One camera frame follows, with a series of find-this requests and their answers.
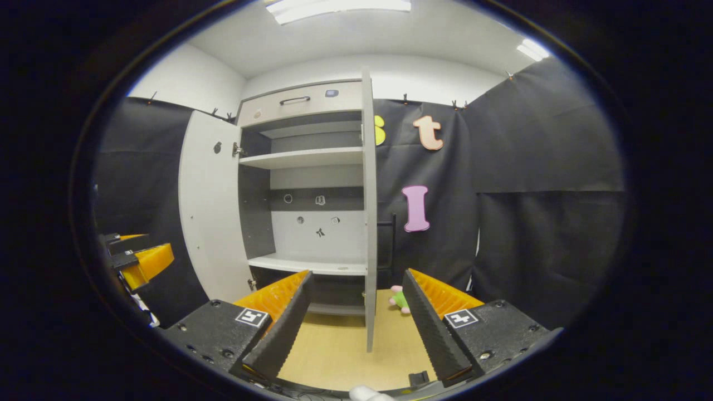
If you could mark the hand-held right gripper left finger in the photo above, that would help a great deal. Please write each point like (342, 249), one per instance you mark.
(284, 334)

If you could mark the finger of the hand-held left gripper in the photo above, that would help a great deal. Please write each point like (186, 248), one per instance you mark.
(128, 244)
(151, 262)

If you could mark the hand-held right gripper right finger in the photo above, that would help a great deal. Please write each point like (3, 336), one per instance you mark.
(433, 334)

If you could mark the grey cabinet door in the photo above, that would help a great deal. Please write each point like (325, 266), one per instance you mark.
(369, 223)
(211, 223)

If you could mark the grey double-door shoe cabinet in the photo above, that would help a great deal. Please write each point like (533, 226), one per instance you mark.
(317, 178)

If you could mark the grey cabinet drawer front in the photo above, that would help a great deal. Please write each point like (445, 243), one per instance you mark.
(348, 106)

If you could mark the green pink plush toy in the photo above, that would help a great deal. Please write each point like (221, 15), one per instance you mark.
(399, 301)

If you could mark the black backdrop cloth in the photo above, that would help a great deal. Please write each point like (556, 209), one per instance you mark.
(529, 139)

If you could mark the small ceiling light panel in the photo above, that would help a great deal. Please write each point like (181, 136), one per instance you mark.
(533, 50)

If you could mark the long ceiling light panel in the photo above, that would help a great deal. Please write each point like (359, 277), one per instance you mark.
(337, 10)

